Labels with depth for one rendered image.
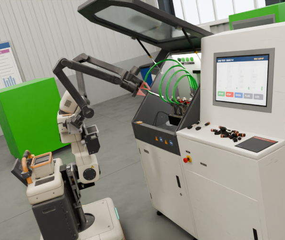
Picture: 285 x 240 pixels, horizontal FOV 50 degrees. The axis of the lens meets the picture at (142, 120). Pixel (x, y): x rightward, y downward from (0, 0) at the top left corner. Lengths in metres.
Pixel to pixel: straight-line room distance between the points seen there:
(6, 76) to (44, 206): 6.38
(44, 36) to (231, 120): 7.25
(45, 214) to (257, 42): 1.83
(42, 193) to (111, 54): 7.29
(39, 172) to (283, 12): 3.79
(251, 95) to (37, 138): 4.18
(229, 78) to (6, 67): 7.09
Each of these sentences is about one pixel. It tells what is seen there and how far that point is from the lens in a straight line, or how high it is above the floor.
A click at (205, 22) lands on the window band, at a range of 8.09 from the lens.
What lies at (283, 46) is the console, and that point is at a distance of 1.76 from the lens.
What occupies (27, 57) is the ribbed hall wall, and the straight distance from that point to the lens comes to 8.66.
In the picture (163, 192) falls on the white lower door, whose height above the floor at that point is 0.35.
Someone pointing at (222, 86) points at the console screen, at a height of 1.23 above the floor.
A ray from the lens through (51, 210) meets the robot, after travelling 2.42.
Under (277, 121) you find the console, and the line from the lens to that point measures 1.79.
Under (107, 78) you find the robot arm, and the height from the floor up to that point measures 1.43.
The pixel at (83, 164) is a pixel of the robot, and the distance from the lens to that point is 2.43.
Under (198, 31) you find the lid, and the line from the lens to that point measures 2.18.
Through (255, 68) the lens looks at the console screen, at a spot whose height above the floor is 1.34.
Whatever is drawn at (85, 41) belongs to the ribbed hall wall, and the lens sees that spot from 9.02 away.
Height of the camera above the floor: 1.68
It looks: 16 degrees down
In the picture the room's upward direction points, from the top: 14 degrees counter-clockwise
